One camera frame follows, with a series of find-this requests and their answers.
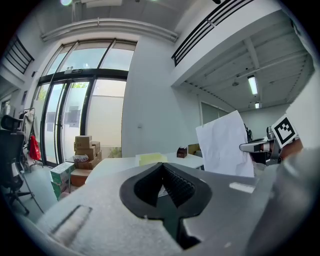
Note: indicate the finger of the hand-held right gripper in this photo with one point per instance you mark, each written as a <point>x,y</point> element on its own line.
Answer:
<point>257,146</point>

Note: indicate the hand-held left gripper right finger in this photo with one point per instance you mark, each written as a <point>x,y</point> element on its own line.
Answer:
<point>220,207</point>

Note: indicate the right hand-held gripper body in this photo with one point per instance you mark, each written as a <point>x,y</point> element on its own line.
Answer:
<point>283,130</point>

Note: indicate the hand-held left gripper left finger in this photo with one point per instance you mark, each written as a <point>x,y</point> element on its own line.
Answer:
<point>100,212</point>

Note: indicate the white A4 paper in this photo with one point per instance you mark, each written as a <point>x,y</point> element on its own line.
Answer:
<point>222,147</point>

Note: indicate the pale yellow folder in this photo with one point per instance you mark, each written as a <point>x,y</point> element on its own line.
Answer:
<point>150,158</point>

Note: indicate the person's right hand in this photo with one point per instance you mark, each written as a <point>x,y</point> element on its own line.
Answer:
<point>292,148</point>

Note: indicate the small ceiling lamp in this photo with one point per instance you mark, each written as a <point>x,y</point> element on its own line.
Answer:
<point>257,105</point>

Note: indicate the green and white carton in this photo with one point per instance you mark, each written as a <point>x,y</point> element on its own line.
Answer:
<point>61,175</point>

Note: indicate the long ceiling lamp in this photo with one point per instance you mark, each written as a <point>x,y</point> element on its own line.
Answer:
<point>253,85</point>

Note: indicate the white plastic bag red print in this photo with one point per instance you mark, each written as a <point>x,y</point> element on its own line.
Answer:
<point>80,158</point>

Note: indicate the stack of cardboard boxes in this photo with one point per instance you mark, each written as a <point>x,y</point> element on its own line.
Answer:
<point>83,150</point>

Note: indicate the dark brown tissue box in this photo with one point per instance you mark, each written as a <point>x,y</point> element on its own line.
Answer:
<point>182,153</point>

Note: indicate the black office chair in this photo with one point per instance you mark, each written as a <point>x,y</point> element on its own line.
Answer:
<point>11,150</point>

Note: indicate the clothes rack with grey coat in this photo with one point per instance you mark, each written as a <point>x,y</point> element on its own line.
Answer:
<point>28,122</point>

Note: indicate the black balcony railing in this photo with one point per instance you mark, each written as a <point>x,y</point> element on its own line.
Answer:
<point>174,61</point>

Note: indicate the black framed glass door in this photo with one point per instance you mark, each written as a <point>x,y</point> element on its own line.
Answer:
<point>100,72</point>

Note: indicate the exit sign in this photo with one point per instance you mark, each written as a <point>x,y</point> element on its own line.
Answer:
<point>76,71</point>

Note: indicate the white ceiling pipes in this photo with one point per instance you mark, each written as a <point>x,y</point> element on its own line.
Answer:
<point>112,25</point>

